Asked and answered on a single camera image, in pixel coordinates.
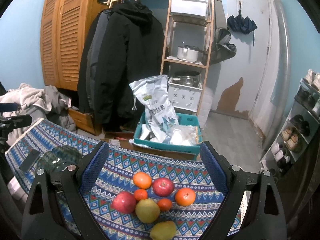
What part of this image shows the orange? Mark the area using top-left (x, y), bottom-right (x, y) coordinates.
top-left (133, 172), bottom-right (152, 190)
top-left (175, 187), bottom-right (196, 206)

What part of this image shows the red apple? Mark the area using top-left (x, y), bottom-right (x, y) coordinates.
top-left (152, 178), bottom-right (174, 197)
top-left (111, 191), bottom-right (137, 214)

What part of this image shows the yellow pear front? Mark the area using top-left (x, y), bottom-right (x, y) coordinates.
top-left (150, 221), bottom-right (177, 240)

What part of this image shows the small tangerine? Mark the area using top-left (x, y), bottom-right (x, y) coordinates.
top-left (157, 198), bottom-right (172, 212)
top-left (134, 189), bottom-right (148, 202)

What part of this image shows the yellow-green pear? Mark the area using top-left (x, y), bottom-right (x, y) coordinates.
top-left (135, 198), bottom-right (161, 224)

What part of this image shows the red apple back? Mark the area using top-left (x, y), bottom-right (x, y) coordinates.
top-left (152, 178), bottom-right (174, 197)

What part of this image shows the black smartphone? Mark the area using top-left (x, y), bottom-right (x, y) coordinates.
top-left (19, 149), bottom-right (41, 173)

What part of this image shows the pile of clothes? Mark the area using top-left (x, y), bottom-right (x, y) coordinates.
top-left (1, 83), bottom-right (76, 132)

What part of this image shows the clear glass plate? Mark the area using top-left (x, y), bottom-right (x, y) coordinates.
top-left (36, 145), bottom-right (82, 173)

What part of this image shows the patterned blue tablecloth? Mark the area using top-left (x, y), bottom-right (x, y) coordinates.
top-left (5, 119), bottom-right (224, 239)

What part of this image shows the shoe rack with shoes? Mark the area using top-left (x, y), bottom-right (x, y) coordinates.
top-left (260, 69), bottom-right (319, 181)

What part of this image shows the teal plastic crate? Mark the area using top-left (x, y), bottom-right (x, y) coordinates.
top-left (133, 113), bottom-right (202, 159)

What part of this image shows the wooden louvered wardrobe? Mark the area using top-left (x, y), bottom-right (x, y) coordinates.
top-left (40, 0), bottom-right (108, 91)

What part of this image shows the black hanging coat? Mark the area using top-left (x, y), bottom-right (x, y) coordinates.
top-left (77, 1), bottom-right (164, 132)

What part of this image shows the white patterned storage box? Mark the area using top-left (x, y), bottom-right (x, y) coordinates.
top-left (168, 77), bottom-right (202, 113)

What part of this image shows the white rice bag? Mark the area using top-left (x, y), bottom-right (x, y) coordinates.
top-left (130, 75), bottom-right (178, 142)

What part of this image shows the steel pot on box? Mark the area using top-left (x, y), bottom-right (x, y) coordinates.
top-left (172, 70), bottom-right (200, 86)

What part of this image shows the grey hanging bag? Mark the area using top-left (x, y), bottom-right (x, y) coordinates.
top-left (209, 28), bottom-right (237, 65)

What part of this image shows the wooden shelf rack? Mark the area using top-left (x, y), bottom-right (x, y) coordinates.
top-left (160, 0), bottom-right (214, 115)

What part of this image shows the white cooking pot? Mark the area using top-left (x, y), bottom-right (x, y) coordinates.
top-left (177, 46), bottom-right (199, 62)

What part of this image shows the dark folded umbrella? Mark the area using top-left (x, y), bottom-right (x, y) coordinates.
top-left (227, 9), bottom-right (258, 46)

